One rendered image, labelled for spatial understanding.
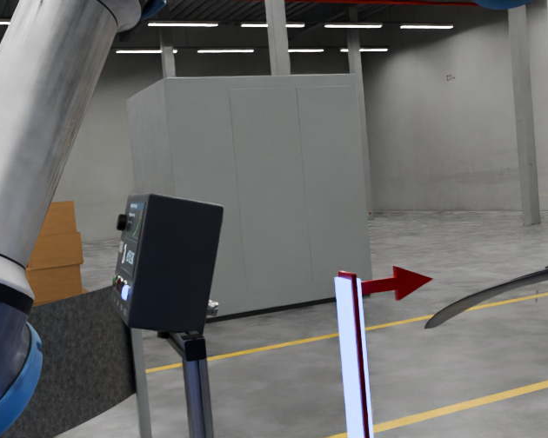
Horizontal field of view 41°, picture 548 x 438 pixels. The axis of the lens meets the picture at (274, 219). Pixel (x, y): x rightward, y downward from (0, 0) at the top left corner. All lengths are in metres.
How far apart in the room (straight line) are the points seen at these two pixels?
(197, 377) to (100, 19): 0.53
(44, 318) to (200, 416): 1.33
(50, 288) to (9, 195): 7.99
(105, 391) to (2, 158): 1.98
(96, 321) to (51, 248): 6.09
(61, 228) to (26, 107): 7.94
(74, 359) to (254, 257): 4.64
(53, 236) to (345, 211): 3.30
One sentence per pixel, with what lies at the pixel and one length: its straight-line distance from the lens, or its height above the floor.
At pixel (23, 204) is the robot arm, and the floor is 1.26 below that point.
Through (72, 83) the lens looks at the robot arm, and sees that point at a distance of 0.65.
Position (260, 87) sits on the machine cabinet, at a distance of 7.04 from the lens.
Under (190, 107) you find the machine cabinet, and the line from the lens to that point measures 6.76.
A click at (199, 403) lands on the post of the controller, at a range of 1.03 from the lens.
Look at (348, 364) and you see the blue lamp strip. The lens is 0.50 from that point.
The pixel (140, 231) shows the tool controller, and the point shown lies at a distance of 1.05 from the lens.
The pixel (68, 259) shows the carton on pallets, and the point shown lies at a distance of 8.59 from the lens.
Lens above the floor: 1.26
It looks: 3 degrees down
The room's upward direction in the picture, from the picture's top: 5 degrees counter-clockwise
